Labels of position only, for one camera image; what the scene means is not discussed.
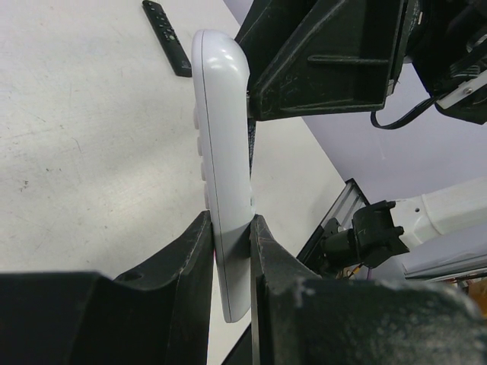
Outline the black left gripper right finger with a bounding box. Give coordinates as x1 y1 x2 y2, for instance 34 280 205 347
250 215 486 364

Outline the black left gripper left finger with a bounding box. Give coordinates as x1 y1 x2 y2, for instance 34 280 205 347
1 211 213 364

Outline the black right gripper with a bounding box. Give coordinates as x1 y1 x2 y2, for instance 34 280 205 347
235 0 486 121

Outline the white remote back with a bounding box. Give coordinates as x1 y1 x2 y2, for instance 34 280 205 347
191 30 255 323

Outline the black slim remote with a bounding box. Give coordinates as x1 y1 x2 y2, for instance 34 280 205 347
142 1 192 78

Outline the aluminium table edge rail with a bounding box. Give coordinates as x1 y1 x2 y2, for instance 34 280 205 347
297 179 370 272

